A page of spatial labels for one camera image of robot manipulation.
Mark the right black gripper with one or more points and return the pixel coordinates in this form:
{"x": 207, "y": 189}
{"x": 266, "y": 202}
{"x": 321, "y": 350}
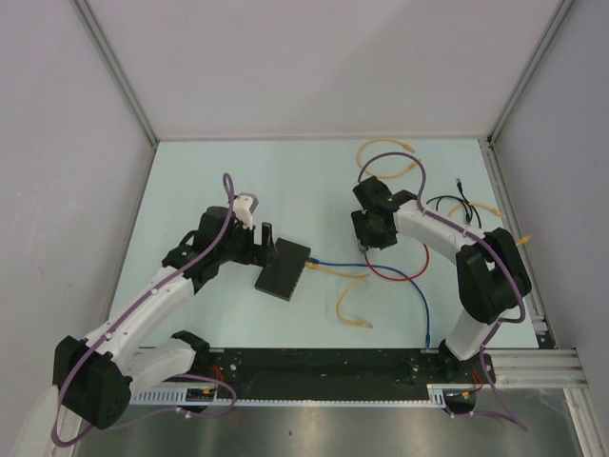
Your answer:
{"x": 358, "y": 219}

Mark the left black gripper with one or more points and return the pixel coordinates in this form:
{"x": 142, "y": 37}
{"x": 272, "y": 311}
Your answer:
{"x": 256, "y": 254}

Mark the black network switch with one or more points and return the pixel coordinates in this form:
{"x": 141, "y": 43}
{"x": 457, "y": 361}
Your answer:
{"x": 282, "y": 276}

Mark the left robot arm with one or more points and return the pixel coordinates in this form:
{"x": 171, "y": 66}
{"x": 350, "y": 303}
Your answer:
{"x": 99, "y": 374}

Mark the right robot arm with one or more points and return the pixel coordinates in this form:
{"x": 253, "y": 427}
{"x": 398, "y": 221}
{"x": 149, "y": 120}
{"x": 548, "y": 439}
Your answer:
{"x": 492, "y": 279}

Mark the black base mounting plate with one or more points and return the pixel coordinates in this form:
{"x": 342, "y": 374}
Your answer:
{"x": 339, "y": 374}

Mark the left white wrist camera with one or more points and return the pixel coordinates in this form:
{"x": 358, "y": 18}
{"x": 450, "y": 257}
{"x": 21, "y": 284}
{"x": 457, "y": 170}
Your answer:
{"x": 243, "y": 207}

